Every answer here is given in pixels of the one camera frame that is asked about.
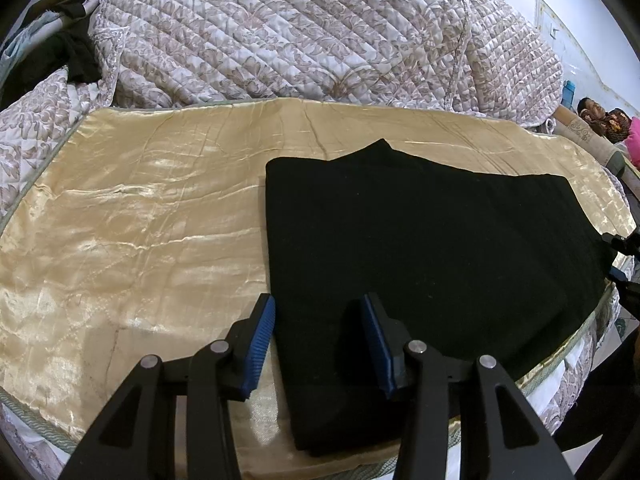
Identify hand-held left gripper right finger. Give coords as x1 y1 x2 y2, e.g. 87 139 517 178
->
359 293 576 480

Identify gold satin bed sheet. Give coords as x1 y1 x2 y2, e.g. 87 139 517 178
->
0 97 637 480

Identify black pants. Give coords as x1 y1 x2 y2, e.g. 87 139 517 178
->
264 138 617 458

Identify floral mattress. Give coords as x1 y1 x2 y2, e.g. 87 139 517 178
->
0 260 633 480

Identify light blue cloth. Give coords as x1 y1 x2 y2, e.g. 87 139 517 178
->
0 12 61 68

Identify dark cloth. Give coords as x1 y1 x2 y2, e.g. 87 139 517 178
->
7 0 103 101

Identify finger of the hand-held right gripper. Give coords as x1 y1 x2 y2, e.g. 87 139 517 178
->
608 267 640 292
601 230 640 262

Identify floral quilted blanket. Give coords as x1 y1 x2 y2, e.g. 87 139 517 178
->
0 0 565 221

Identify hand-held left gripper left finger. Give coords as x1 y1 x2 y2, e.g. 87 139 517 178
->
57 294 277 480

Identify beige embroidered cushion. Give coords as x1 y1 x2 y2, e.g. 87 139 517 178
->
552 106 618 163

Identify pink cloth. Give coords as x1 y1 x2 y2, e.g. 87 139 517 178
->
626 116 640 168

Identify white metal rail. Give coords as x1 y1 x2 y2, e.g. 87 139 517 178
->
45 0 103 36

